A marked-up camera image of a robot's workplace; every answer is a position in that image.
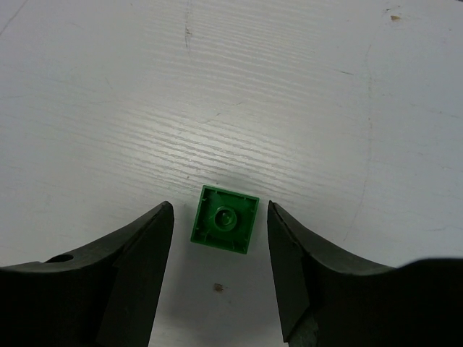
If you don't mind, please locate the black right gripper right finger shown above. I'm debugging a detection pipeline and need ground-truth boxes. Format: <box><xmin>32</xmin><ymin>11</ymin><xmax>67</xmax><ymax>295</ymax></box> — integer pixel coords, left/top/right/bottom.
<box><xmin>267</xmin><ymin>202</ymin><xmax>462</xmax><ymax>346</ymax></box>

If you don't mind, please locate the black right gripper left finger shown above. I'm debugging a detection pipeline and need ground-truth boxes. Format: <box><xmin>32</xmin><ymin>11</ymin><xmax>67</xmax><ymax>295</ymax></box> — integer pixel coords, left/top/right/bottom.
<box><xmin>1</xmin><ymin>202</ymin><xmax>174</xmax><ymax>346</ymax></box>

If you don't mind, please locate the green square lego brick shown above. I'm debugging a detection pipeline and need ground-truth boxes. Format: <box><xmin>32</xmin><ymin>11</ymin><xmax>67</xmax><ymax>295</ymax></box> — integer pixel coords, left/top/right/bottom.
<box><xmin>190</xmin><ymin>185</ymin><xmax>260</xmax><ymax>254</ymax></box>

